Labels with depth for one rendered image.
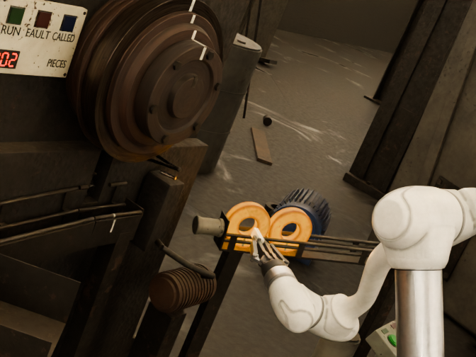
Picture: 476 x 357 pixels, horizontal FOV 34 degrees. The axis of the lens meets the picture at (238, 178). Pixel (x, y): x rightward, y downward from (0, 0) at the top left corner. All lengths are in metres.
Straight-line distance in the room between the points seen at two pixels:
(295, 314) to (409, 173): 2.68
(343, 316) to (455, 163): 2.45
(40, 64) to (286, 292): 0.88
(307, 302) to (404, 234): 0.56
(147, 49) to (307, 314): 0.81
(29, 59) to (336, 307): 1.05
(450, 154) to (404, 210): 2.93
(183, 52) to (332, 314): 0.83
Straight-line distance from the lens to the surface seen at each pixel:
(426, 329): 1.68
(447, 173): 4.53
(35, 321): 1.82
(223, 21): 2.42
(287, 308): 2.10
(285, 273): 2.20
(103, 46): 1.90
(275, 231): 2.53
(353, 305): 2.16
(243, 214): 2.46
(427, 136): 4.62
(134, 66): 1.90
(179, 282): 2.38
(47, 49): 1.92
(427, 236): 1.64
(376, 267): 1.97
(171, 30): 1.95
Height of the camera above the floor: 1.58
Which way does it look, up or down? 18 degrees down
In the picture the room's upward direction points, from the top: 23 degrees clockwise
